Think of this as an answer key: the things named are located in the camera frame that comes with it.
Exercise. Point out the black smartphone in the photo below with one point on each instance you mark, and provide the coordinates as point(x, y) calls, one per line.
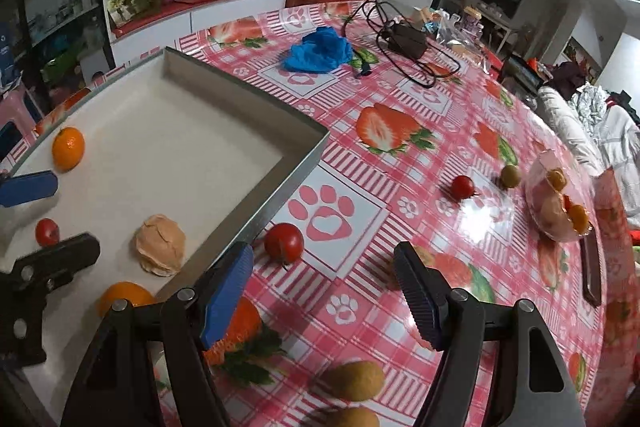
point(592, 267)

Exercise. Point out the pile of small mandarins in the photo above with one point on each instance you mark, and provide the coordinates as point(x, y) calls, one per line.
point(557, 179)

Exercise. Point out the bread bun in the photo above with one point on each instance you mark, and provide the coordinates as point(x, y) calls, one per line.
point(161, 252)

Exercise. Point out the black power adapter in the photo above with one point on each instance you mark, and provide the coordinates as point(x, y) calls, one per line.
point(407, 39)

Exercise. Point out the patterned blanket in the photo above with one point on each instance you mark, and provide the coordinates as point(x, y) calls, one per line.
point(592, 104)

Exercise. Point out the landscape wall painting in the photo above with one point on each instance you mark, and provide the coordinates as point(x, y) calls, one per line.
point(582, 53)

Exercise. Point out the dark clothes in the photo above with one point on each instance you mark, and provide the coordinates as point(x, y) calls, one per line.
point(570, 77)

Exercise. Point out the red cloth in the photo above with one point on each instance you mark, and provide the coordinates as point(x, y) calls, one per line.
point(634, 234)

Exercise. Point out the clear plastic bag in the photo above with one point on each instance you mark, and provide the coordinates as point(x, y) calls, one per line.
point(455, 34)

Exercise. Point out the white side table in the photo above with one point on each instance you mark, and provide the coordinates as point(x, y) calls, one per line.
point(500, 27)

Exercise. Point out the black tray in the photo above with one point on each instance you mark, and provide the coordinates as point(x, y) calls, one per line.
point(522, 72)

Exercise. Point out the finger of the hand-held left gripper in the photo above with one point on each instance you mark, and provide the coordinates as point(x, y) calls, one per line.
point(60, 257)
point(30, 189)

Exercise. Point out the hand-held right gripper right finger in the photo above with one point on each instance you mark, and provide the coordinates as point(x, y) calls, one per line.
point(422, 302)

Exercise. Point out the pink stool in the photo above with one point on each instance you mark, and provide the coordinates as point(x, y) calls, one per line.
point(20, 107)

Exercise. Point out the red tomato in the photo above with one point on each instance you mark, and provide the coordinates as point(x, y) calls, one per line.
point(283, 243)
point(47, 232)
point(463, 187)

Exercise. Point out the glass fish tank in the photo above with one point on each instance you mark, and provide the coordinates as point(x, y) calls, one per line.
point(60, 7)

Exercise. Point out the white cabinet with red top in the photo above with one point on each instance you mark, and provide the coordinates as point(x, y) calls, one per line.
point(150, 32)

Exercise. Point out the brown kiwi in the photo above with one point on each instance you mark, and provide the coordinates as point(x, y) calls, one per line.
point(352, 380)
point(510, 175)
point(350, 417)

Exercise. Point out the glass bowl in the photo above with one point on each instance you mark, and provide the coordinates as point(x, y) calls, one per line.
point(545, 217)

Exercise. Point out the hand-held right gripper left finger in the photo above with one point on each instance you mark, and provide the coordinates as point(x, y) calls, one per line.
point(225, 302)

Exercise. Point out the orange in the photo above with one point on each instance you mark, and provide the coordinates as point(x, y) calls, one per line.
point(68, 148)
point(125, 297)

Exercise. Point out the blue cloth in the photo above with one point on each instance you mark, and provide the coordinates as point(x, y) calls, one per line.
point(317, 52)

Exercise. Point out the white sofa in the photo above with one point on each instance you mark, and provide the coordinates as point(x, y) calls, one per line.
point(565, 117)

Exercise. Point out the clear jar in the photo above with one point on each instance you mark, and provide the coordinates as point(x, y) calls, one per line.
point(472, 18)

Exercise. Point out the white tray with grey rim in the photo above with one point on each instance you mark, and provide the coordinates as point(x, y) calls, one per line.
point(175, 142)

